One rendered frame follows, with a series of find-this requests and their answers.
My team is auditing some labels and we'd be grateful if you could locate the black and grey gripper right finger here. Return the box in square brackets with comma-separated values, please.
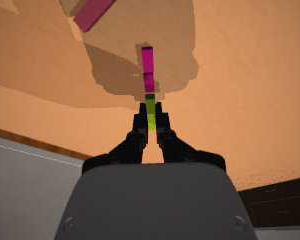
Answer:
[155, 102, 227, 173]

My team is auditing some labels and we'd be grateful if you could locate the dark pink rod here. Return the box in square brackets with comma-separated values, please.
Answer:
[73, 0, 116, 33]

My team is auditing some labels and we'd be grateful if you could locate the lime green rod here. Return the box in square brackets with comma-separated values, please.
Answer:
[145, 94, 156, 130]

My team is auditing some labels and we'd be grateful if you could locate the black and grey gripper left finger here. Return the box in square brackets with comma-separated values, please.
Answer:
[81, 103, 148, 175]

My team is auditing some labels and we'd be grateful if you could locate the magenta rod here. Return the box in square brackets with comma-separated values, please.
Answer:
[143, 72, 154, 93]
[141, 46, 154, 73]

